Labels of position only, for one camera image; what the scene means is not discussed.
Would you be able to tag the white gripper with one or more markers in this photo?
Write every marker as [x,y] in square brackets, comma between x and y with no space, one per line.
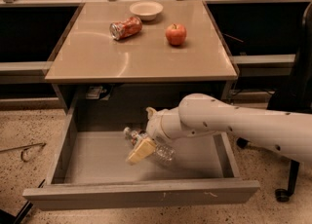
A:
[155,127]

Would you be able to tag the clear plastic water bottle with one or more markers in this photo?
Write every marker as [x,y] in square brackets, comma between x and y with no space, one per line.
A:
[164,154]

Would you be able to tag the red apple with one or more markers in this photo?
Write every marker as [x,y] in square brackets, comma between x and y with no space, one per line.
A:
[176,34]

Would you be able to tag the grey open top drawer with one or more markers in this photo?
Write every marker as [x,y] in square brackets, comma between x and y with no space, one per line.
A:
[89,168]

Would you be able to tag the grey cabinet with counter top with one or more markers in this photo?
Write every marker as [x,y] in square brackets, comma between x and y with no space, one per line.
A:
[90,55]

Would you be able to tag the white bowl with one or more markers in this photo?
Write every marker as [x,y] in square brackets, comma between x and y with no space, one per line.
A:
[146,10]

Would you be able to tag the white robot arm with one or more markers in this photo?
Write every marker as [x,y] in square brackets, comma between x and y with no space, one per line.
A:
[287,133]

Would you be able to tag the black office chair base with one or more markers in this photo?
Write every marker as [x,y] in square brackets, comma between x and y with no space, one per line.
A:
[296,94]

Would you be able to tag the metal hook on floor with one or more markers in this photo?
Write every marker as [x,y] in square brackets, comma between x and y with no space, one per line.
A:
[27,152]

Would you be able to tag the crushed orange soda can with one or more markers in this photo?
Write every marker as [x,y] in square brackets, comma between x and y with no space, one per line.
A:
[123,29]

